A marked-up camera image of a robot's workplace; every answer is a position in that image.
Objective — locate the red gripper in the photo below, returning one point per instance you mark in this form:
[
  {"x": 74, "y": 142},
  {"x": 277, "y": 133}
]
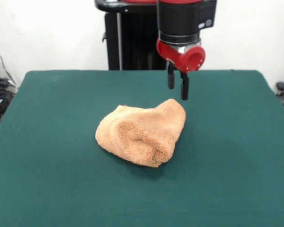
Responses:
[{"x": 177, "y": 60}]

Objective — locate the orange terry towel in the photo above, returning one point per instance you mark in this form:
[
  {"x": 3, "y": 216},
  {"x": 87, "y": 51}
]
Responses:
[{"x": 137, "y": 142}]

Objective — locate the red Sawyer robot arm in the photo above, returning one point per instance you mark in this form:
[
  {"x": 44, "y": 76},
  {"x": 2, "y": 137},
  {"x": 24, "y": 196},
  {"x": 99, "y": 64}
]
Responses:
[{"x": 180, "y": 21}]

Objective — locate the dark green table cloth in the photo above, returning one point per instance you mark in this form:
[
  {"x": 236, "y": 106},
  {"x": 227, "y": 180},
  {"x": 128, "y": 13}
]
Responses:
[{"x": 61, "y": 165}]

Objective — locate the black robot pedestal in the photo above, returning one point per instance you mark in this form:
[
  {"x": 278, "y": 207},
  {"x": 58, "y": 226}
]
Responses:
[{"x": 132, "y": 47}]

